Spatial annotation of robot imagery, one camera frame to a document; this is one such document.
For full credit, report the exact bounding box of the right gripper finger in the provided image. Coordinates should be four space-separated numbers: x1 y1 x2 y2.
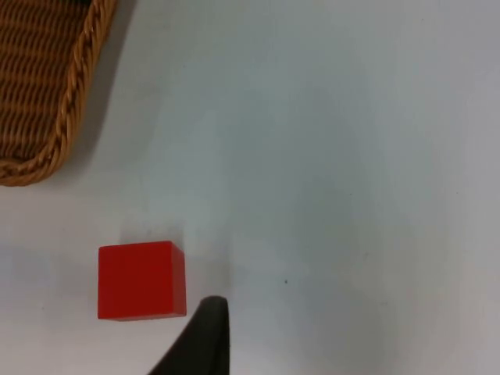
147 295 231 375

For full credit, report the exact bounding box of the red cube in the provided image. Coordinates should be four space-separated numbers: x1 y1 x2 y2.
96 240 188 322

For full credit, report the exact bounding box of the brown wicker basket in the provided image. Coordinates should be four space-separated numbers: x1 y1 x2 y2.
0 0 118 187

